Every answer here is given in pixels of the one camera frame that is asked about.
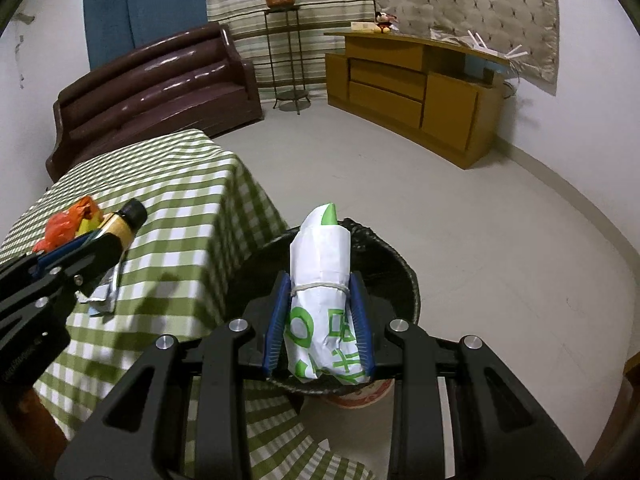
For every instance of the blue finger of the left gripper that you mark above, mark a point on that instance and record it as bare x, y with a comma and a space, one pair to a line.
49, 260

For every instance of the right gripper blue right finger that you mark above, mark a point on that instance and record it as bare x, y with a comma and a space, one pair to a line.
359, 308

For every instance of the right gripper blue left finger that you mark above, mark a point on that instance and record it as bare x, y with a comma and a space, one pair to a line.
278, 303

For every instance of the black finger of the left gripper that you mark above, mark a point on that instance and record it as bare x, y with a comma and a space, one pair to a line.
82, 275

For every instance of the white green paper bag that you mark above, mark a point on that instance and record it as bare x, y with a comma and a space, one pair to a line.
319, 332

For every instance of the green yellow bottle black cap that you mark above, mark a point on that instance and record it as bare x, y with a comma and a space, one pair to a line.
106, 245

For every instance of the red plastic bag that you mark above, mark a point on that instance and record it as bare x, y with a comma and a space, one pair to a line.
61, 227

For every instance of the light blue tube box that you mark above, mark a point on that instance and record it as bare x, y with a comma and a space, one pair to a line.
103, 299

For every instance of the yellow crumpled wrapper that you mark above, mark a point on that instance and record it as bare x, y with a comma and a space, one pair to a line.
88, 225

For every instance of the instant noodle cup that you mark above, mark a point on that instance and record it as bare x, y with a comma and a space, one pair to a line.
362, 398

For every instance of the green white checkered tablecloth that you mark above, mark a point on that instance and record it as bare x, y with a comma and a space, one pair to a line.
158, 390

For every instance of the dark brown leather sofa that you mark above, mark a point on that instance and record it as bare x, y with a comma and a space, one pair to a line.
193, 79

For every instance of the wooden sideboard cabinet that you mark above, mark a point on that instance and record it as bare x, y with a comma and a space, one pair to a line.
445, 97

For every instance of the striped curtain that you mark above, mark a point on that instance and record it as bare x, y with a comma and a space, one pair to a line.
321, 20

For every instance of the small toy figurine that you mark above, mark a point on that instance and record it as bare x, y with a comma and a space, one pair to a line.
387, 23

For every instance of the white router with antennas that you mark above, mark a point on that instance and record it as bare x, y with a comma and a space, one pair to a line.
474, 41

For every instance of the black metal plant stand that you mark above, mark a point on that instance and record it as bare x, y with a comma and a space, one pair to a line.
293, 58

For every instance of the patterned beige wall cloth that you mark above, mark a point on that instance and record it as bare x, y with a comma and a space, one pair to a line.
527, 30

